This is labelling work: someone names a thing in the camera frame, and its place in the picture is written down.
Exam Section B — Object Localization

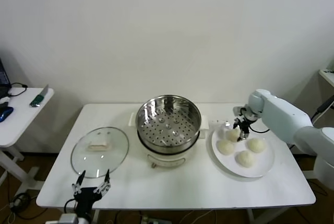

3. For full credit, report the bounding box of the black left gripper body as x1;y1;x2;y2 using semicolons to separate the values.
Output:
74;187;102;215

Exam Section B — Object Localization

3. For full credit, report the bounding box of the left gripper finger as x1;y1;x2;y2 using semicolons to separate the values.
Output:
94;169;112;195
72;170;86;195

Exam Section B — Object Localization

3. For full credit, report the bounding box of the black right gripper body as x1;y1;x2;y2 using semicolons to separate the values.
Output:
237;114;253;134

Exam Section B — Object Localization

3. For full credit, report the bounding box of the white steamed baozi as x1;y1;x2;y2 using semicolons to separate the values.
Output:
236;150;256;168
225;129;242;143
247;138;267;154
217;139;235;156

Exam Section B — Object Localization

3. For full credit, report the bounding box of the round glass pot lid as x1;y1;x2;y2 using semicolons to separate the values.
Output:
70;127;130;179

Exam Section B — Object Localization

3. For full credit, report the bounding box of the stainless steel steamer basket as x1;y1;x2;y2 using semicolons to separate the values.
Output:
136;95;202;154

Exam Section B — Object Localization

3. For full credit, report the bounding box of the large white plate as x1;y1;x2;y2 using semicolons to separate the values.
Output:
210;121;276;179

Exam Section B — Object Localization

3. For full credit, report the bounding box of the grey floor power strip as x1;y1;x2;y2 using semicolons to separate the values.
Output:
140;215;168;224

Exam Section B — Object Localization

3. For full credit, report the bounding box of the white electric cooking pot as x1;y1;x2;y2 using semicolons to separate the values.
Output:
127;112;209;169

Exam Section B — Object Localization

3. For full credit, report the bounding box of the white table foot bar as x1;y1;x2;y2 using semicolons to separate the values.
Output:
302;170;318;180

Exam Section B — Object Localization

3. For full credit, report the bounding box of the white work table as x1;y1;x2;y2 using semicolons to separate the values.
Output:
35;103;317;224

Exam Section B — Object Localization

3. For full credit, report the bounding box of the black power adapter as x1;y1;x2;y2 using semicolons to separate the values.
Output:
316;95;334;114

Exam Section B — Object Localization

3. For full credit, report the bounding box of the white side table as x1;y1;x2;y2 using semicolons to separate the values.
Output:
0;87;55;191

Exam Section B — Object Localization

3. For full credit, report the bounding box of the white table with print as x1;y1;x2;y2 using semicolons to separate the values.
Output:
318;69;334;88

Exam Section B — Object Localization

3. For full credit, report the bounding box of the blue computer mouse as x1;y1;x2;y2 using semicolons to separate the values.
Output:
0;106;14;123

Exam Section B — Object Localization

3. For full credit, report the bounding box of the dark laptop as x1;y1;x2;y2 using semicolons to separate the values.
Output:
0;56;13;99

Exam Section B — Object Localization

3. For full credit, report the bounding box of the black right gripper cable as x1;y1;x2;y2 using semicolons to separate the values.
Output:
249;126;271;134

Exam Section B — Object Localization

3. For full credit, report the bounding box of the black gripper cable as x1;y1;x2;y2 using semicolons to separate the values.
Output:
64;199;78;213
249;126;271;134

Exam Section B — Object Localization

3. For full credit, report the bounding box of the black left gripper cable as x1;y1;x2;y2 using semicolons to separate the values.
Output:
64;199;78;213

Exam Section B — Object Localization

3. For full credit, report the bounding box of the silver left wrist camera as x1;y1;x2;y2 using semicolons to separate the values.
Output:
59;213;79;224

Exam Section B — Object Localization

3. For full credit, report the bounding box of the floor cable bundle with plug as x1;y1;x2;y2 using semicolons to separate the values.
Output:
7;192;49;221

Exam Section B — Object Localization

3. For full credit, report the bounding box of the long black floor cable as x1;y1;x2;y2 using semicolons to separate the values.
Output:
312;109;323;125

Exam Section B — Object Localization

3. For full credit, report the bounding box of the green handled knife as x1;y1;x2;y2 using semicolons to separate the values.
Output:
29;85;50;108

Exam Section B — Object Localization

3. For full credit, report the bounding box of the black looped cable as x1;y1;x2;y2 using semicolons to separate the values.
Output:
7;82;29;98

